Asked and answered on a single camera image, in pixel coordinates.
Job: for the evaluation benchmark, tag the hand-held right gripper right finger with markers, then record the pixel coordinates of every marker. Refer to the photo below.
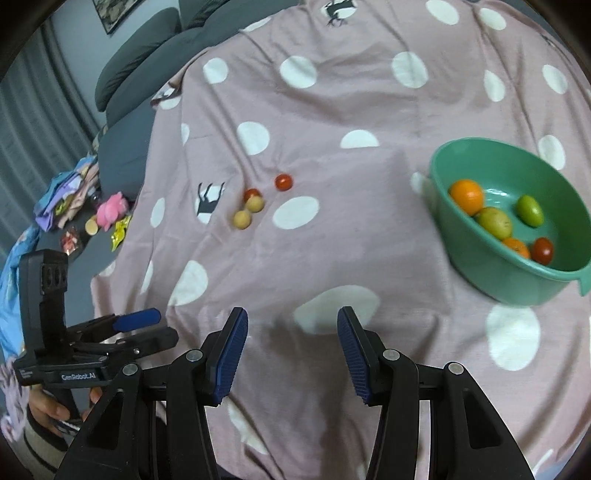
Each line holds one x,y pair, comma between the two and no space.
355,355

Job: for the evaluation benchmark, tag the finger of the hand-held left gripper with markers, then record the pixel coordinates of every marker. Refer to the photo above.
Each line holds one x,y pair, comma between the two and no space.
136,319
147,340

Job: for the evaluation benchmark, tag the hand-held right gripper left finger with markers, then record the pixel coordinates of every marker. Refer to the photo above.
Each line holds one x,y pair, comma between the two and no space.
231,355

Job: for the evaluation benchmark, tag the small beige round longan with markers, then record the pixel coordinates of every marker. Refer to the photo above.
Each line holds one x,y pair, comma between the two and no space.
242,219
255,203

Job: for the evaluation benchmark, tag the red cherry tomato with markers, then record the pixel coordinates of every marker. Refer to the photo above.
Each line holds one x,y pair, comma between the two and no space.
542,250
251,192
284,181

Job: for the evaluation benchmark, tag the green plastic bowl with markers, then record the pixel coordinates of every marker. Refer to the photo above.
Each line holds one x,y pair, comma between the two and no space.
508,277

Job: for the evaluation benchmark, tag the orange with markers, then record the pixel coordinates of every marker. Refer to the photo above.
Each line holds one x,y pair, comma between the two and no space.
517,247
467,196

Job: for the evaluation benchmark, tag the bright green lime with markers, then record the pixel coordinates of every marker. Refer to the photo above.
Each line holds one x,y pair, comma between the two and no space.
529,210

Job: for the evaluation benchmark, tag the person's left forearm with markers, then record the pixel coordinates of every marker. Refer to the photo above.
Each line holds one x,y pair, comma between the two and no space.
37,447

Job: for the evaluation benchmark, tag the person's left hand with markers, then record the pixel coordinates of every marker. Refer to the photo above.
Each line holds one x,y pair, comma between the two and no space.
46,408

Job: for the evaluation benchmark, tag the red snack packet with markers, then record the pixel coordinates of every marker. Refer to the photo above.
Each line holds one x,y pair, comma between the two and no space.
70,242

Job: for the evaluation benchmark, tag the yellow snack packet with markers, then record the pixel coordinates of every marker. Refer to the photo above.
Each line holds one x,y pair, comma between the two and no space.
120,230

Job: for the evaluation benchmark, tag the yellow cut fruit toy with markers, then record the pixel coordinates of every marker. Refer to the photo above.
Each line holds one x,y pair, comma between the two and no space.
91,226

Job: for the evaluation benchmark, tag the pink plush toy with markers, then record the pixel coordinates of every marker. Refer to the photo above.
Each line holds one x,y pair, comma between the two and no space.
112,210

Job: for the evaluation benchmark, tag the pile of pastel clothes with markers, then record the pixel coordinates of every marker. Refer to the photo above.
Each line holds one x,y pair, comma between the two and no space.
69,198

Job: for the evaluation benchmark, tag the grey curtain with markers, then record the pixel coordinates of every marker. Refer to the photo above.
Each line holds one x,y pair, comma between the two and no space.
37,106

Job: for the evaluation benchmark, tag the pink polka dot blanket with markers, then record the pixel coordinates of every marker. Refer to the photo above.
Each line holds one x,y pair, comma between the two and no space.
360,106

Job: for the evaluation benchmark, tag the grey sofa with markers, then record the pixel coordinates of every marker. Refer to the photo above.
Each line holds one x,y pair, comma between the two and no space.
138,60

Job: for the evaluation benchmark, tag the dark framed wall picture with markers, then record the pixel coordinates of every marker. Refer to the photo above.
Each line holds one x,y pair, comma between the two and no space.
108,11

